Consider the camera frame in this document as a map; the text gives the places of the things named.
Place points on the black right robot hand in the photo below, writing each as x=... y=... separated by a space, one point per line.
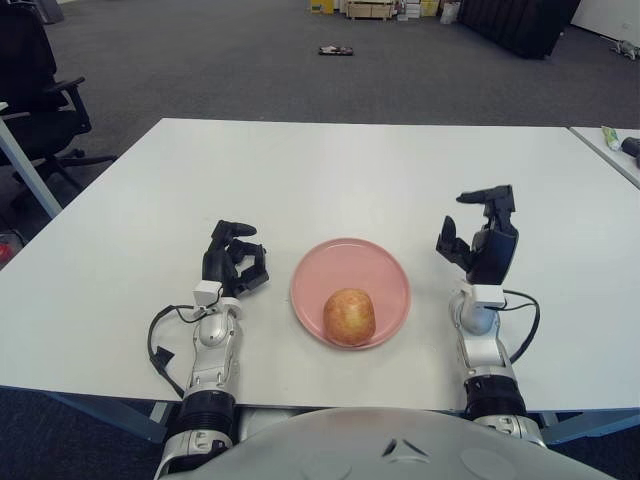
x=492 y=255

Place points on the green white tube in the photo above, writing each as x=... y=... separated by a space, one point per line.
x=611 y=137

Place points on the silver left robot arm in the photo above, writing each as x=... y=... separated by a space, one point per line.
x=215 y=340

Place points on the wooden crate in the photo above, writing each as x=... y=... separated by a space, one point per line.
x=370 y=9

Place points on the red object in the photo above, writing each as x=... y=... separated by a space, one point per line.
x=6 y=250

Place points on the pink round plate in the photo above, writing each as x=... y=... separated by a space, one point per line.
x=350 y=280

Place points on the red yellow apple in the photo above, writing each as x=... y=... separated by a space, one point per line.
x=349 y=316

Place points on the white desk leg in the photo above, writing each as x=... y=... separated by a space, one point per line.
x=30 y=170

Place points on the black partition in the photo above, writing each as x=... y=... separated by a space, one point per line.
x=517 y=25

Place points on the black handheld controller with frame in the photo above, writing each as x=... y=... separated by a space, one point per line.
x=631 y=145

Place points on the black office chair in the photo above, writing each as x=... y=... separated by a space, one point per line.
x=30 y=125

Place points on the white bag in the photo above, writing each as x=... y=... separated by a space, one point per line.
x=449 y=12

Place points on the pale yellow box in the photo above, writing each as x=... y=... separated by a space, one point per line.
x=430 y=6

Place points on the yellow box with black print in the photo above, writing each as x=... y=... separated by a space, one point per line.
x=322 y=6

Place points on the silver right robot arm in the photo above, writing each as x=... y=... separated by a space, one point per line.
x=482 y=350

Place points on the white cardboard boxes stack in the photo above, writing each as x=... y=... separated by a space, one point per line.
x=409 y=9

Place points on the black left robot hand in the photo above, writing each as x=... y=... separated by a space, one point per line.
x=216 y=265

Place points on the grey robot torso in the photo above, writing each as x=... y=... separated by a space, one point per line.
x=400 y=450

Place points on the black tray on floor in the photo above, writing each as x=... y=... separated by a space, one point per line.
x=336 y=50

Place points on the grey toy robot dog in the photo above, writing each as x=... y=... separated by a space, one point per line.
x=625 y=47

